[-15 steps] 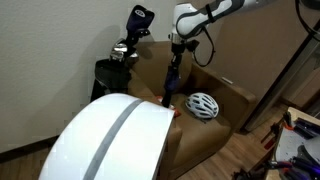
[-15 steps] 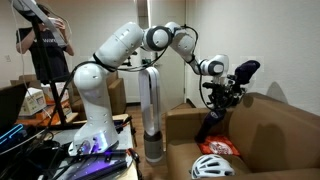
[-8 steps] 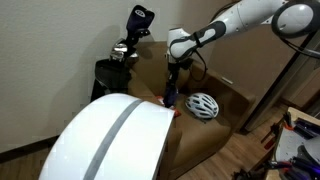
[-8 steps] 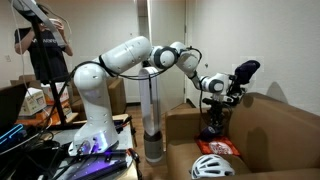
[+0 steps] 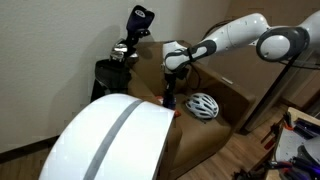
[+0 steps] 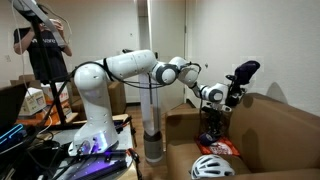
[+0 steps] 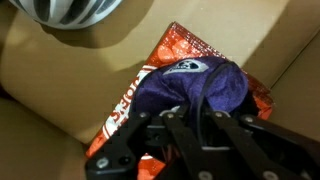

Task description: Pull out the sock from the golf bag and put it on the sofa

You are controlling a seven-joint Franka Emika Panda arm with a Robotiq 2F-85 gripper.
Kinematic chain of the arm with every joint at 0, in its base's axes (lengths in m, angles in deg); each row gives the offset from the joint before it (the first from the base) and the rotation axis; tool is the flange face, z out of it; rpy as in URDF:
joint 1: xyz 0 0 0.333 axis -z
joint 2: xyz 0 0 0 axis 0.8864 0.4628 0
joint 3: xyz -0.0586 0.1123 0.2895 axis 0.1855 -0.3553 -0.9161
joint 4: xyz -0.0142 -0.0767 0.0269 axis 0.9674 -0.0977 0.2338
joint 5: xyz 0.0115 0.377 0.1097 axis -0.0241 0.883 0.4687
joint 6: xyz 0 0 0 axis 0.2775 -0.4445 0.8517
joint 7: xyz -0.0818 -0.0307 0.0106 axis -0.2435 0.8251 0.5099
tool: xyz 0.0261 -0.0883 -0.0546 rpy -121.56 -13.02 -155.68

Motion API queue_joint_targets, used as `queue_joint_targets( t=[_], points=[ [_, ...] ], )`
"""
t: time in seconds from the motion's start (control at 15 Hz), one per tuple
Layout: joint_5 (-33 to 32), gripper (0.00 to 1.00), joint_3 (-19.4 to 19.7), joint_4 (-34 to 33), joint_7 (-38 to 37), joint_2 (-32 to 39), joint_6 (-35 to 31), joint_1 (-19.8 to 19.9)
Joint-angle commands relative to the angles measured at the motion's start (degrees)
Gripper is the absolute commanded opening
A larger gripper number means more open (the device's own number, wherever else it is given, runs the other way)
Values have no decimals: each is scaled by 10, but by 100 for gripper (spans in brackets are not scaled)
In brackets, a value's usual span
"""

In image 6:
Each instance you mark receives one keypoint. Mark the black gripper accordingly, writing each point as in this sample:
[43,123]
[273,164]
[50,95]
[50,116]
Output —
[215,118]

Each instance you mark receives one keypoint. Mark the purple and black fabric bag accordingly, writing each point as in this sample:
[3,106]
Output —
[207,139]

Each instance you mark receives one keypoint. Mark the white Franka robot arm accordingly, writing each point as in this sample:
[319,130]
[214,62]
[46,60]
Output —
[96,83]

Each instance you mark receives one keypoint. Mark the red snack bag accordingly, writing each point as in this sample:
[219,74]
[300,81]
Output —
[225,148]

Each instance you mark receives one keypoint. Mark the black golf bag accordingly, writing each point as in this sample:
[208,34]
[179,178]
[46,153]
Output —
[235,95]

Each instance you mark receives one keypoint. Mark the person's left hand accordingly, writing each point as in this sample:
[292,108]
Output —
[58,25]

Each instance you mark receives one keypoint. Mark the white bicycle helmet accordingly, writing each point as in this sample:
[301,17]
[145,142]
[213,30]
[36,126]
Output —
[210,166]

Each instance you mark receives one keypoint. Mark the large cardboard box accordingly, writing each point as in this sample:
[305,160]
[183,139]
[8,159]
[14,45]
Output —
[266,133]

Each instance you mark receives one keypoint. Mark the white bladeless tower fan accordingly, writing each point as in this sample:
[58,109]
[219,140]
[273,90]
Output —
[152,143]

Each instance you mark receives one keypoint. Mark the white door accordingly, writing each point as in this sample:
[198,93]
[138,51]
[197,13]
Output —
[166,36]

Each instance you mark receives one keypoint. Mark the black electronics box purple light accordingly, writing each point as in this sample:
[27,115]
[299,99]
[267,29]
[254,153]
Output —
[100,165]

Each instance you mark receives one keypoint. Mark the white box with red print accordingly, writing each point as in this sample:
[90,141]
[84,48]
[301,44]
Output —
[57,91]

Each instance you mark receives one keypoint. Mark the orange flat boxes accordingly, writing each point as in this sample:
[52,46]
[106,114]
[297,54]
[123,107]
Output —
[50,113]

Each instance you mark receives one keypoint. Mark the black stand pole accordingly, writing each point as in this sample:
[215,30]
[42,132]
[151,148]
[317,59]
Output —
[50,76]

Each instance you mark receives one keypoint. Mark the person in black t-shirt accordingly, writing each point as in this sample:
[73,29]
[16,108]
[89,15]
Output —
[50,56]

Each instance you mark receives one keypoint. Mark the white cardboard box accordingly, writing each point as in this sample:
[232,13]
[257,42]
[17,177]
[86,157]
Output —
[31,101]

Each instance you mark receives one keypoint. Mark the black laptop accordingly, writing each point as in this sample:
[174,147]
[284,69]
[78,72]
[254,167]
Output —
[11,105]

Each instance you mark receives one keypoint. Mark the grey slanted stand bar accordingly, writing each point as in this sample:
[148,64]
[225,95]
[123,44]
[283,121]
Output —
[40,16]

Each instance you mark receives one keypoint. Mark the black camera on boom arm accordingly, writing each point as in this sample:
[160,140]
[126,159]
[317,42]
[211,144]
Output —
[127,51]

